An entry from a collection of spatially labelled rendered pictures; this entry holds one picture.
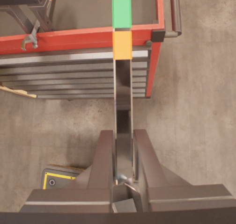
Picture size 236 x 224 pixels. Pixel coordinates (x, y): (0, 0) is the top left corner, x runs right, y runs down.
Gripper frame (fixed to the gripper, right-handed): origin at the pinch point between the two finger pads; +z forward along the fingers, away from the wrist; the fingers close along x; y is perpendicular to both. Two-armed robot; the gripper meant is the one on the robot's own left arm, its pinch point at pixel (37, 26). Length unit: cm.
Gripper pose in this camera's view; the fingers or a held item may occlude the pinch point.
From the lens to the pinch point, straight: 51.6
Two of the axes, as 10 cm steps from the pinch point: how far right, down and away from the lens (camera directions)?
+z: 1.1, 3.6, 9.3
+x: -9.8, -0.9, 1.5
